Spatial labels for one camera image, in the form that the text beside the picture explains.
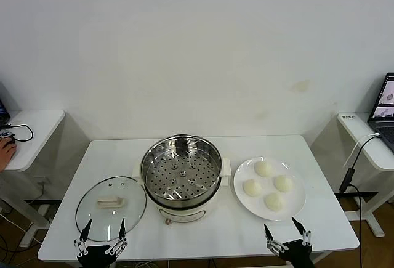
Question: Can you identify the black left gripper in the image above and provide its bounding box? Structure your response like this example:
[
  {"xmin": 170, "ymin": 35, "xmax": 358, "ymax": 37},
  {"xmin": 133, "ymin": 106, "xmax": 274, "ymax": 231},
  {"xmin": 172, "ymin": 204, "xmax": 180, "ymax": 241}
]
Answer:
[{"xmin": 73, "ymin": 217, "xmax": 129, "ymax": 268}]

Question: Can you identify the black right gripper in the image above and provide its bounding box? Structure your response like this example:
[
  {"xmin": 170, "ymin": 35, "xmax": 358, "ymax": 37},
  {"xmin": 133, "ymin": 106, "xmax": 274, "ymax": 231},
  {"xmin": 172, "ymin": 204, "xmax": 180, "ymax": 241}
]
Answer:
[{"xmin": 263, "ymin": 217, "xmax": 315, "ymax": 268}]

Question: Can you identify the glass lid with cream handle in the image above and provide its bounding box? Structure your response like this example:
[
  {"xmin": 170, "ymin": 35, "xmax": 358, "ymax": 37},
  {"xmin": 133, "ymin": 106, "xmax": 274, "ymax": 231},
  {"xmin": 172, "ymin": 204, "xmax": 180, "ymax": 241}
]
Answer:
[{"xmin": 75, "ymin": 175, "xmax": 147, "ymax": 243}]

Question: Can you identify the white steamed baozi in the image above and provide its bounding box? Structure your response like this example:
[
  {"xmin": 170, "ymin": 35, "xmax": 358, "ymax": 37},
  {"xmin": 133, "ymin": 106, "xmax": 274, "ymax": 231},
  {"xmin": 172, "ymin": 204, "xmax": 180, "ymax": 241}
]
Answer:
[
  {"xmin": 243, "ymin": 179, "xmax": 263, "ymax": 197},
  {"xmin": 273, "ymin": 174, "xmax": 294, "ymax": 193},
  {"xmin": 263, "ymin": 192, "xmax": 284, "ymax": 212},
  {"xmin": 254, "ymin": 160, "xmax": 273, "ymax": 177}
]

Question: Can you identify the stainless steel steamer basket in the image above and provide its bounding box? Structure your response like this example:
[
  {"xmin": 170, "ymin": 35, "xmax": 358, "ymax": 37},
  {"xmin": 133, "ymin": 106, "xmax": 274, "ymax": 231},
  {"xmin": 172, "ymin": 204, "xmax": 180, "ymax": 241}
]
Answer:
[{"xmin": 140, "ymin": 133, "xmax": 222, "ymax": 208}]

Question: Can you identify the person's bare hand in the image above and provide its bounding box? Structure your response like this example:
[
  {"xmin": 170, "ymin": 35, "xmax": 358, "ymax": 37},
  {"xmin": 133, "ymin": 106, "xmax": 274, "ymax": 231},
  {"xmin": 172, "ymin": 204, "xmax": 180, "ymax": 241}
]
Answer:
[{"xmin": 0, "ymin": 140, "xmax": 18, "ymax": 172}]

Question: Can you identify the white round plate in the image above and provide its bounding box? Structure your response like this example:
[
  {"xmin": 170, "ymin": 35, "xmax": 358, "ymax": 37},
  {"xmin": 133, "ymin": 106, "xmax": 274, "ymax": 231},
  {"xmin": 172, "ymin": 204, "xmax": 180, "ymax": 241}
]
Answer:
[{"xmin": 233, "ymin": 156, "xmax": 307, "ymax": 221}]

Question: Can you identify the black metal floor bar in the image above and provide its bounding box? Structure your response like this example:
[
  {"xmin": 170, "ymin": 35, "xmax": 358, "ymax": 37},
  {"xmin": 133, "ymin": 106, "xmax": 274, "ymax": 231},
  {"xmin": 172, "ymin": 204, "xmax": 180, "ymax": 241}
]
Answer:
[
  {"xmin": 23, "ymin": 199, "xmax": 64, "ymax": 205},
  {"xmin": 338, "ymin": 190, "xmax": 380, "ymax": 203}
]

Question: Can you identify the large white table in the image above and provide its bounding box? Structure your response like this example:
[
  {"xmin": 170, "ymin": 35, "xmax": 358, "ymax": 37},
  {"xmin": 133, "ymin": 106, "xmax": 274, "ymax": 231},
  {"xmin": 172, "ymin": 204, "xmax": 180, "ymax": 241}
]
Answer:
[{"xmin": 37, "ymin": 134, "xmax": 360, "ymax": 268}]

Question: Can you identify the white electric cooker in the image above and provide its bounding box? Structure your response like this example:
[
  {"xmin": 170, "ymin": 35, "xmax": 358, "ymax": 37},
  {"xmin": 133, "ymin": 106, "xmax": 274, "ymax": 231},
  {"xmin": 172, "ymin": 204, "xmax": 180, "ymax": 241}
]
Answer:
[{"xmin": 131, "ymin": 156, "xmax": 232, "ymax": 226}]

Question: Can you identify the white side table with label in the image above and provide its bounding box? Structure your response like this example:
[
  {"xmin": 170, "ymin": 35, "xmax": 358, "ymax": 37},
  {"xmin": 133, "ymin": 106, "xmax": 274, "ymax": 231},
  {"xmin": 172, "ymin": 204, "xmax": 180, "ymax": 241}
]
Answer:
[{"xmin": 337, "ymin": 112, "xmax": 394, "ymax": 237}]

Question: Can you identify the grey open laptop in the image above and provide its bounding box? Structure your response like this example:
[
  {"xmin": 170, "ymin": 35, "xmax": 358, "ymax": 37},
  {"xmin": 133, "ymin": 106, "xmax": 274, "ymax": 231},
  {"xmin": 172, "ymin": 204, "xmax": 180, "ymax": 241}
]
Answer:
[{"xmin": 368, "ymin": 72, "xmax": 394, "ymax": 152}]

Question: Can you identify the black cable with adapter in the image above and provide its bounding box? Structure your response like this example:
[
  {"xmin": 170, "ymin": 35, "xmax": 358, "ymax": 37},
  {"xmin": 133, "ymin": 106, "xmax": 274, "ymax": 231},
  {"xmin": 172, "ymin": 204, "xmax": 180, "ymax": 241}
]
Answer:
[{"xmin": 338, "ymin": 134, "xmax": 382, "ymax": 268}]

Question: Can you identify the white cable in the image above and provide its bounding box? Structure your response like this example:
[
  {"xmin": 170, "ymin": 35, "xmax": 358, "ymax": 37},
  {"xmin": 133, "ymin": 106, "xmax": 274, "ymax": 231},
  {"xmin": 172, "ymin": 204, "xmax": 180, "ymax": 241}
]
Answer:
[{"xmin": 344, "ymin": 132, "xmax": 381, "ymax": 167}]

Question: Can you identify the black looped cable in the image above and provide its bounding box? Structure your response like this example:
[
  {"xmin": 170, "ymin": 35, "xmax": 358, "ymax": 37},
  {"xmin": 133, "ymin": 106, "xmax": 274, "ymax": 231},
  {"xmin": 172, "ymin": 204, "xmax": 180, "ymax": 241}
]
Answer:
[{"xmin": 4, "ymin": 123, "xmax": 34, "ymax": 142}]

